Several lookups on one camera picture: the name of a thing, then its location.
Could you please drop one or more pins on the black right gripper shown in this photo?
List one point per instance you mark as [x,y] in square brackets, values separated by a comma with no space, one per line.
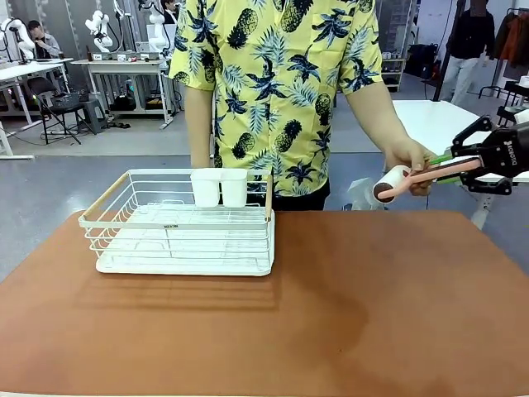
[506,151]

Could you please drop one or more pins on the pink lint roller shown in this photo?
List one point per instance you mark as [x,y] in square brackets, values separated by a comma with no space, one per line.
[390,184]

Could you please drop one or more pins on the person's right forearm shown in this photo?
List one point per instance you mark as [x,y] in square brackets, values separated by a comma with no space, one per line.
[199,128]

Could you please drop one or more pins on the person's left forearm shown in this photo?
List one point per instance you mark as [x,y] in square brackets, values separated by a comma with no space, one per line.
[372,116]

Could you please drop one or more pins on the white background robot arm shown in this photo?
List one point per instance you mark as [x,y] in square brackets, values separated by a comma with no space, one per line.
[99,31]
[14,37]
[156,29]

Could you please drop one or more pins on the person's left hand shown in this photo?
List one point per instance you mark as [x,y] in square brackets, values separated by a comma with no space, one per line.
[409,155]

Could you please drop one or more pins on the white side table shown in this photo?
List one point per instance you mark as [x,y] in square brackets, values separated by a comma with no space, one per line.
[438,124]

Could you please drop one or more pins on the black equipment case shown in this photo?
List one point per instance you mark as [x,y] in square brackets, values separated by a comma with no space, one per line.
[423,62]

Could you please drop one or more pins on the standing person in dark top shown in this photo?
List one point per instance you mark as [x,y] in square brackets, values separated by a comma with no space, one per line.
[471,45]

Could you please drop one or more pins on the clothes rack with jackets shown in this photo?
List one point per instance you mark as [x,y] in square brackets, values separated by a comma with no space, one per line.
[514,39]

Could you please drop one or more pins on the white storage shelf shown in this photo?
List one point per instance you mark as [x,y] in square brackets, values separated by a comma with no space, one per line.
[392,72]

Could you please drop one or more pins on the clear plastic bag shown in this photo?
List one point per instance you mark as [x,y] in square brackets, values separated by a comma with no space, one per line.
[361,194]

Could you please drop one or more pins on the black trousers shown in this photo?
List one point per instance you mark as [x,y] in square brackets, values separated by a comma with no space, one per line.
[301,200]

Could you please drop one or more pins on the yellow pineapple print shirt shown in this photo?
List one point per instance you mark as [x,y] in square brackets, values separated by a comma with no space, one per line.
[273,82]

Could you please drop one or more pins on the white double cutlery cup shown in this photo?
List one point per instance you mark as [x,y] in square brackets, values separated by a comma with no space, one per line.
[219,188]

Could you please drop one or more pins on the white drip tray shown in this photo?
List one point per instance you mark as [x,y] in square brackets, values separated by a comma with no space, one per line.
[182,266]

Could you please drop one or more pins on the person in black jacket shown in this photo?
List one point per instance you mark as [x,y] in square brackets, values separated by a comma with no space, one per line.
[170,12]

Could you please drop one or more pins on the white workbench with labels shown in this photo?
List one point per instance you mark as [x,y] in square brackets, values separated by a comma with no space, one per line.
[124,66]

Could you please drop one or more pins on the grey plastic stool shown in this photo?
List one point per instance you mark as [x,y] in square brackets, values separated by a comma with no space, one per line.
[94,116]

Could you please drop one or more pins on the black folding chair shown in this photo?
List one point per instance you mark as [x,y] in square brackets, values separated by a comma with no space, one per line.
[53,103]

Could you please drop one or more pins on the seated person in grey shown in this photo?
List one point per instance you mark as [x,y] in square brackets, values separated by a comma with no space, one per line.
[43,41]

